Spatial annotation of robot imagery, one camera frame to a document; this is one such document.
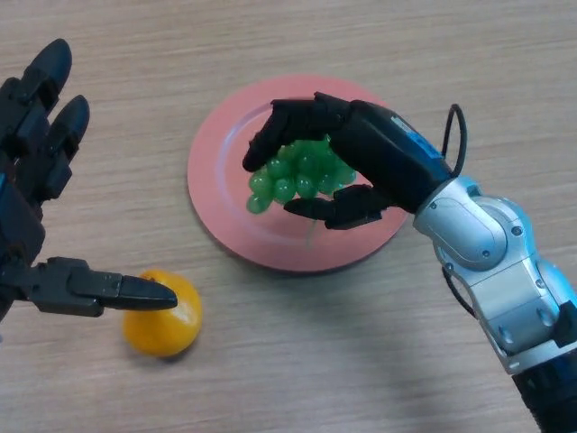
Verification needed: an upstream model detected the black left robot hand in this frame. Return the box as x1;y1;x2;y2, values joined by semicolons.
0;38;179;324

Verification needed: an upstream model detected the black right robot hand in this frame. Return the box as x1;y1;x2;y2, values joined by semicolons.
242;91;454;231

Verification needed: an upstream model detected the green grape bunch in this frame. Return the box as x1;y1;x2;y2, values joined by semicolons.
245;134;358;249

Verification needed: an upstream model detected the pink round plate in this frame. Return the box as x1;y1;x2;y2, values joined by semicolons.
187;74;411;274

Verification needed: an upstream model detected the orange yellow pear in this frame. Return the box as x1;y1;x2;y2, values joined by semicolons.
122;269;203;358

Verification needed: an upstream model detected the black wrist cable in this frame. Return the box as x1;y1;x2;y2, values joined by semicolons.
441;104;479;317

